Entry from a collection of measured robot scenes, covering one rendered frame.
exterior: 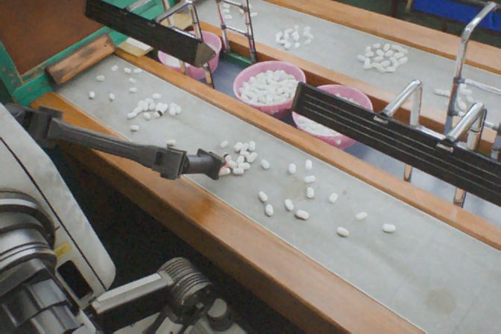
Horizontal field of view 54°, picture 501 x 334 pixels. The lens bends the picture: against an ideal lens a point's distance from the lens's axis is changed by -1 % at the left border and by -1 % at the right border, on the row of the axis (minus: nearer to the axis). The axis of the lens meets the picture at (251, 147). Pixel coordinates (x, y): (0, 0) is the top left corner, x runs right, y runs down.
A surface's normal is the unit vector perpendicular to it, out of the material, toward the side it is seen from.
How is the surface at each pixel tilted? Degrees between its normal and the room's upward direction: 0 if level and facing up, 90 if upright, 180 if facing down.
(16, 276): 20
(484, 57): 0
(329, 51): 0
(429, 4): 58
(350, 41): 0
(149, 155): 46
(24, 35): 90
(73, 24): 90
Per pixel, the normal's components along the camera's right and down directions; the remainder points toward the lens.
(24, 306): 0.17, -0.56
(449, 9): -0.64, 0.11
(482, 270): -0.14, -0.71
